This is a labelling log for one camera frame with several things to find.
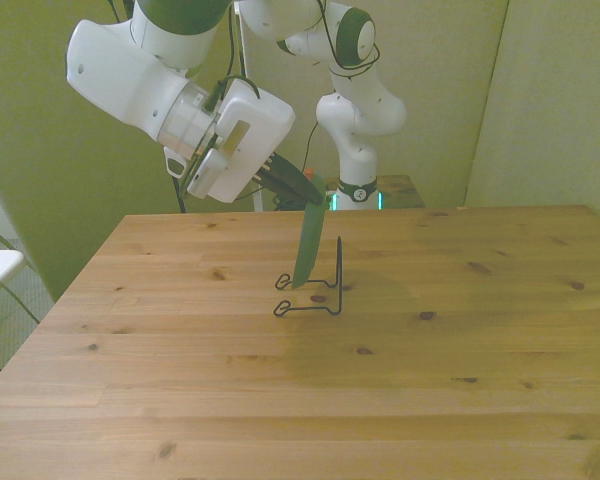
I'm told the black wire plate stand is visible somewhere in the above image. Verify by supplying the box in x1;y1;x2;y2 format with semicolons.
272;235;344;319

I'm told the dark green round plate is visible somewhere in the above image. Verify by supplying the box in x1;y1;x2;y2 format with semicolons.
290;173;327;291

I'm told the thin black floor cable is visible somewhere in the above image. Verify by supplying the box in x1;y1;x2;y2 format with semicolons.
0;269;41;324

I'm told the black cable along robot arm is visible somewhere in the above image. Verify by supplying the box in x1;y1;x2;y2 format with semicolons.
204;0;382;112

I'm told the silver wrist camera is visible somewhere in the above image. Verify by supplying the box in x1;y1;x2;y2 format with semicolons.
186;148;230;200

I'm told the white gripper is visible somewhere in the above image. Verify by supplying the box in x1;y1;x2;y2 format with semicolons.
212;78;326;207

